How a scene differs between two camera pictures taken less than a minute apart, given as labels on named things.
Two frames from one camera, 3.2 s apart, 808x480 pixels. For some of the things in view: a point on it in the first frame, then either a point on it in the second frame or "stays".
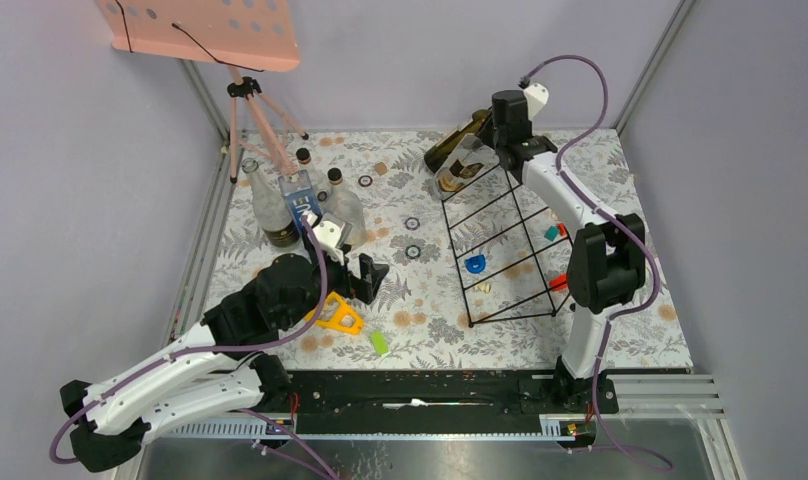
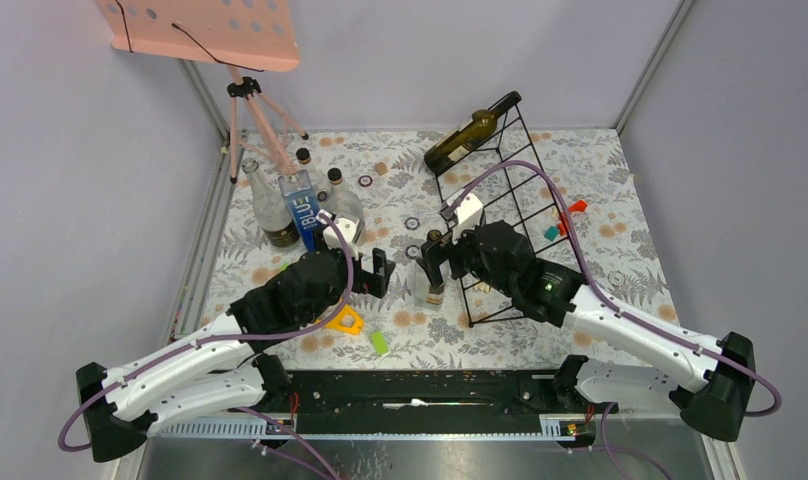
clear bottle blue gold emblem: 319,181 stays
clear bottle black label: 277,223 stays
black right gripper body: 496,141 → 475,261
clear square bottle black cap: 469,161 → 423,290
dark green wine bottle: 434,158 stays
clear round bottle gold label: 344,201 stays
